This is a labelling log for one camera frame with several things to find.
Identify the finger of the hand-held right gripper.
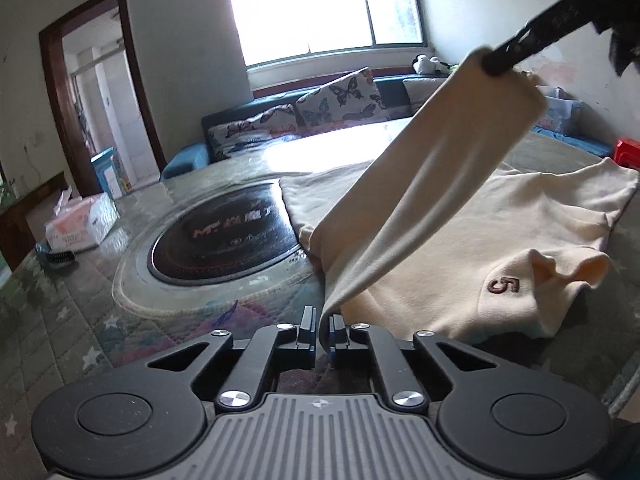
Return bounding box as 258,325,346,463
480,0,621,78

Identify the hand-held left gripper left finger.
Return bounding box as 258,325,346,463
147,305,318,408

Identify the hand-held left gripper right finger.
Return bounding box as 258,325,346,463
327,314,496,408

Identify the cream sweater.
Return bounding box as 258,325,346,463
277,47,640,356

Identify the clear plastic storage box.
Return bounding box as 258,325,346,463
537,86,583,133

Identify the red plastic chair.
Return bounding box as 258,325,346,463
612,138,640,171

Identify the blue sofa blanket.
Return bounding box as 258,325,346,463
530,125,613,158

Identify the black induction cooker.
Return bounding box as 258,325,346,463
147,182,306,288

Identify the grey pillow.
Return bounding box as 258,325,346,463
402,77,448,116

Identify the flat butterfly print pillow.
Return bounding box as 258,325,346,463
206,104,301,161

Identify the large butterfly print pillow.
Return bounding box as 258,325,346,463
295,66,388,128

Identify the blue corner sofa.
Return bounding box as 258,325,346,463
159,72,613,183

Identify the window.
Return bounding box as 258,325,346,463
222,0,431,68

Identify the white tissue pack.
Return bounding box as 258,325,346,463
44,187,121,253

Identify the black remote control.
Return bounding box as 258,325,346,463
35,242,78,270

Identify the dark wooden furniture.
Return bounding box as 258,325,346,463
0,170,68,271

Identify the dark wooden door frame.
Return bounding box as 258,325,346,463
39,0,168,198

